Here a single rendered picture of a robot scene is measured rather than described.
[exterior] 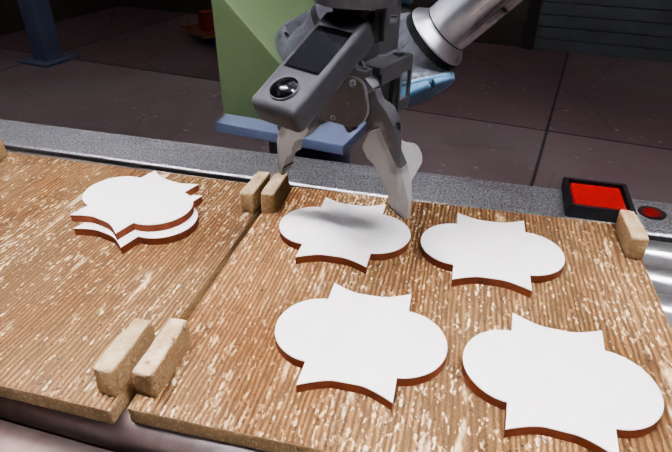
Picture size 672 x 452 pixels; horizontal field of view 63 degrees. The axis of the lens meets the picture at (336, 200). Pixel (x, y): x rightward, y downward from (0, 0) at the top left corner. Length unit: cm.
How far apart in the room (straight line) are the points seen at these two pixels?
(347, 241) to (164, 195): 22
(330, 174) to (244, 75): 37
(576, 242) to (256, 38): 65
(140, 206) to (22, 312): 16
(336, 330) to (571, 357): 19
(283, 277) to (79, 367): 19
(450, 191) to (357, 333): 32
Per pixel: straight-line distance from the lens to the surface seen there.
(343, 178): 75
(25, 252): 65
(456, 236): 59
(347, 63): 46
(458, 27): 90
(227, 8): 105
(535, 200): 74
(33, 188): 78
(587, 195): 75
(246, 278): 54
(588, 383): 47
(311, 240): 57
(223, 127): 107
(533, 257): 58
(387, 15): 51
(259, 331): 48
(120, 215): 64
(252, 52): 104
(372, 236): 58
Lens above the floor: 127
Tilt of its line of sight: 30 degrees down
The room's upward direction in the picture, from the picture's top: straight up
